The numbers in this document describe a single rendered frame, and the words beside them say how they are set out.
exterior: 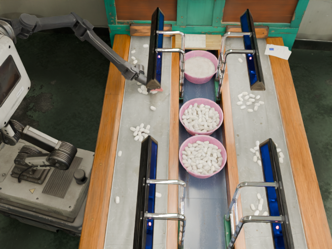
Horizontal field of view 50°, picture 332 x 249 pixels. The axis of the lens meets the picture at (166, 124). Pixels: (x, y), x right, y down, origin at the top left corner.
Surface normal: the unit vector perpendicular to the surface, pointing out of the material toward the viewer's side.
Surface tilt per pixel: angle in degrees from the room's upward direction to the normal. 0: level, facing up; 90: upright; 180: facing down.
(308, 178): 0
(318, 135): 0
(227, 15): 90
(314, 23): 90
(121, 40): 0
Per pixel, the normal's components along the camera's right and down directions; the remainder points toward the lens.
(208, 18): -0.03, 0.80
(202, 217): 0.00, -0.59
